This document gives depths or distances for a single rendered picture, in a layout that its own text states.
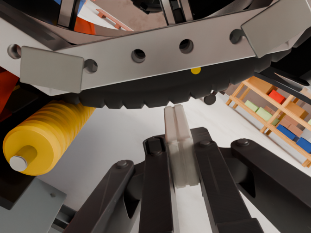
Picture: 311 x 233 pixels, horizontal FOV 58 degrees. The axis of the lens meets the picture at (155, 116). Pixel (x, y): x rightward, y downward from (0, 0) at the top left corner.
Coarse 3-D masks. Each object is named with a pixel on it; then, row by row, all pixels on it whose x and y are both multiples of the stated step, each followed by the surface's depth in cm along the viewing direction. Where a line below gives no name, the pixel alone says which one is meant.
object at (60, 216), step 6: (60, 210) 75; (66, 210) 75; (72, 210) 75; (60, 216) 74; (66, 216) 75; (72, 216) 76; (54, 222) 67; (60, 222) 68; (66, 222) 71; (54, 228) 67; (60, 228) 67
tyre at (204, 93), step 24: (192, 72) 34; (216, 72) 34; (240, 72) 34; (48, 96) 36; (72, 96) 35; (96, 96) 35; (120, 96) 35; (144, 96) 35; (168, 96) 35; (192, 96) 36
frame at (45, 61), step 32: (0, 0) 29; (256, 0) 28; (288, 0) 23; (0, 32) 25; (32, 32) 26; (160, 32) 24; (192, 32) 24; (224, 32) 24; (256, 32) 24; (288, 32) 24; (0, 64) 26; (32, 64) 25; (64, 64) 25; (96, 64) 30; (128, 64) 25; (160, 64) 25; (192, 64) 25
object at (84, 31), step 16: (16, 0) 35; (32, 0) 41; (48, 0) 49; (64, 0) 33; (160, 0) 33; (224, 0) 39; (240, 0) 32; (32, 16) 32; (48, 16) 38; (64, 16) 34; (176, 16) 35; (192, 16) 34; (208, 16) 32; (64, 32) 33; (80, 32) 33; (96, 32) 37; (112, 32) 42; (128, 32) 46
